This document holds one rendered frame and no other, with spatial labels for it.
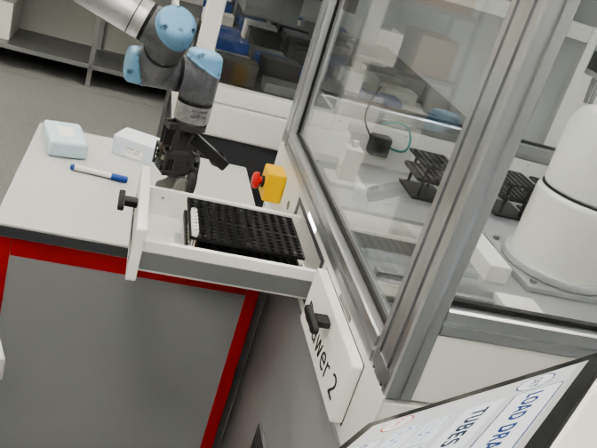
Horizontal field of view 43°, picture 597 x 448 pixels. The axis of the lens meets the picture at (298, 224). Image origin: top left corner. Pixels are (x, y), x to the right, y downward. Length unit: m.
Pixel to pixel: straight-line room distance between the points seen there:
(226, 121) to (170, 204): 0.71
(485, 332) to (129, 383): 1.00
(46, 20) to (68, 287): 4.16
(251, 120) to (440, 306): 1.37
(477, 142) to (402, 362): 0.30
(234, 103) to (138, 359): 0.83
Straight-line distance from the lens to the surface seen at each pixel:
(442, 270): 0.94
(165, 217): 1.58
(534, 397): 0.73
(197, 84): 1.57
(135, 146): 2.03
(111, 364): 1.78
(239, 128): 2.24
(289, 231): 1.51
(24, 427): 1.90
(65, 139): 1.97
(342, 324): 1.19
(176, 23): 1.43
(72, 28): 5.68
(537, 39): 0.88
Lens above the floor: 1.50
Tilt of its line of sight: 23 degrees down
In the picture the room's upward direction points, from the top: 18 degrees clockwise
